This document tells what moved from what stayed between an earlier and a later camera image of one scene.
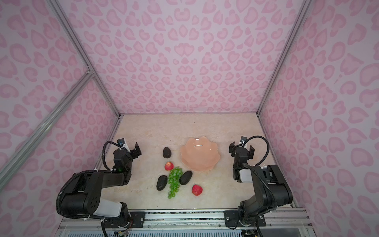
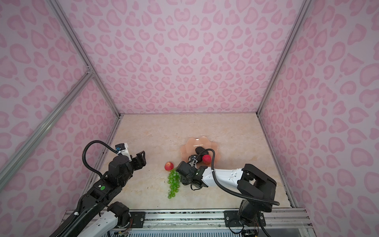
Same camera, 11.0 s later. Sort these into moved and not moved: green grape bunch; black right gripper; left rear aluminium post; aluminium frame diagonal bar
Moved: black right gripper
Not moved: aluminium frame diagonal bar; green grape bunch; left rear aluminium post
